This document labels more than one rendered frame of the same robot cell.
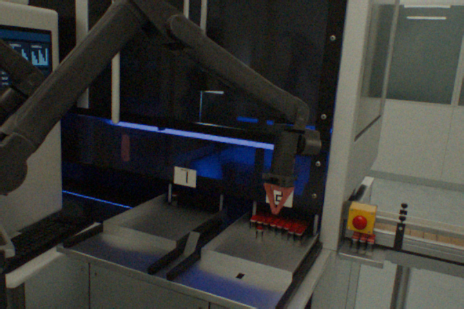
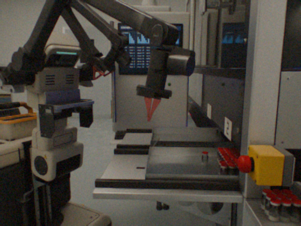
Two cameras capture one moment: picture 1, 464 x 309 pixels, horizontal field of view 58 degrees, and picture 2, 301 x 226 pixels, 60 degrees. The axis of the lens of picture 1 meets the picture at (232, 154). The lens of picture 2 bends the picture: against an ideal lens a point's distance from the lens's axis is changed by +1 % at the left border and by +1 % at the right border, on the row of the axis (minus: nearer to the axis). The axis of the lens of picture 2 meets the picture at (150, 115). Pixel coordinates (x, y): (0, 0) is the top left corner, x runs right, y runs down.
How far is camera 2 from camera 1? 1.12 m
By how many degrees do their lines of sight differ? 68
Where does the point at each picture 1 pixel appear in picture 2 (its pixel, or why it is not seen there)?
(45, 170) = (173, 103)
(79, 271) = not seen: hidden behind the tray
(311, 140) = (176, 57)
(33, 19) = (170, 18)
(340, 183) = (248, 117)
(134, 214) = (182, 132)
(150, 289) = not seen: hidden behind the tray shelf
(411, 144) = not seen: outside the picture
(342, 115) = (251, 34)
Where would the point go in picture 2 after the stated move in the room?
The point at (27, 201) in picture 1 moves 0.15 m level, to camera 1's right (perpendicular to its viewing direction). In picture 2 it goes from (159, 117) to (169, 121)
